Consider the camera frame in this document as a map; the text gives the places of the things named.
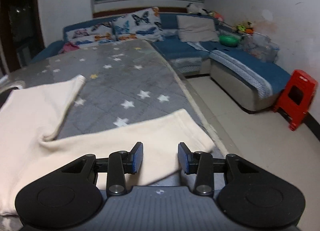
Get cream sweatshirt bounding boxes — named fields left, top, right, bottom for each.
left=1, top=75, right=215, bottom=215

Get grey star tablecloth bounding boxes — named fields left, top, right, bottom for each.
left=0, top=39, right=226, bottom=231

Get blue corner sofa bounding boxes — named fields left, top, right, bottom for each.
left=30, top=12, right=292, bottom=112

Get red plastic stool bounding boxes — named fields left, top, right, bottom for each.
left=273, top=69, right=318, bottom=131

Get green bowl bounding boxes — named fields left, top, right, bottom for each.
left=219, top=35, right=239, bottom=47

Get pink cloth on sofa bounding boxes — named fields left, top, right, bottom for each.
left=58, top=42, right=80, bottom=54

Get left butterfly pillow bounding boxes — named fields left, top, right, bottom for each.
left=67, top=22, right=116, bottom=46

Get butterfly pillow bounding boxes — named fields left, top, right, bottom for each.
left=112, top=7, right=164, bottom=42
left=67, top=22, right=116, bottom=46

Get clear plastic storage box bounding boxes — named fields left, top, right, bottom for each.
left=241, top=32, right=280, bottom=63

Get black round induction cooktop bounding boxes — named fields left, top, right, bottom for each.
left=0, top=81, right=25, bottom=108

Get grey plain cushion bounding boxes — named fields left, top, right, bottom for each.
left=177, top=15, right=219, bottom=42

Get right butterfly pillow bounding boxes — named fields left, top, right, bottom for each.
left=112, top=7, right=164, bottom=42

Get yellow orange plush toys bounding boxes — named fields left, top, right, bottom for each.
left=235, top=21, right=254, bottom=35

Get black white plush toy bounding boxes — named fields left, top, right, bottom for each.
left=186, top=3, right=212, bottom=16

